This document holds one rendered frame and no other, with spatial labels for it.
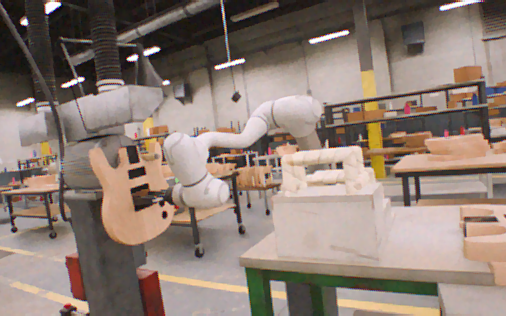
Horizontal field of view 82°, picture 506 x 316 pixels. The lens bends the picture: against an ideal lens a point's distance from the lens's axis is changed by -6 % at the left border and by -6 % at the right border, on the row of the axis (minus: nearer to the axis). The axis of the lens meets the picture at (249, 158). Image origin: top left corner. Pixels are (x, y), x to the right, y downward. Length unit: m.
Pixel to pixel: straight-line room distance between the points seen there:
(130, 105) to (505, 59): 11.80
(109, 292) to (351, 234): 1.25
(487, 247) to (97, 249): 1.49
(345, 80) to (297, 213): 11.55
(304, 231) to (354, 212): 0.14
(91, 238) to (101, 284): 0.23
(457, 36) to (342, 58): 3.77
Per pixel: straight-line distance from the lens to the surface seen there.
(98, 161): 1.25
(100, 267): 1.69
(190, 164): 1.01
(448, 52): 12.18
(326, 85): 12.46
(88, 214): 1.65
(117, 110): 1.29
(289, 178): 0.84
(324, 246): 0.84
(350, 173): 0.78
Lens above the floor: 1.26
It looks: 3 degrees down
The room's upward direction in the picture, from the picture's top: 7 degrees counter-clockwise
